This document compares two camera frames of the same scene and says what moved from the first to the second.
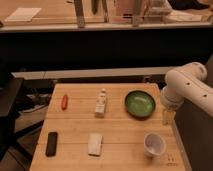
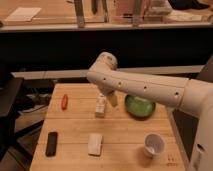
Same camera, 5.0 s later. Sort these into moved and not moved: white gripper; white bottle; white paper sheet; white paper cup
Moved: white gripper
Not moved: white paper cup; white bottle; white paper sheet
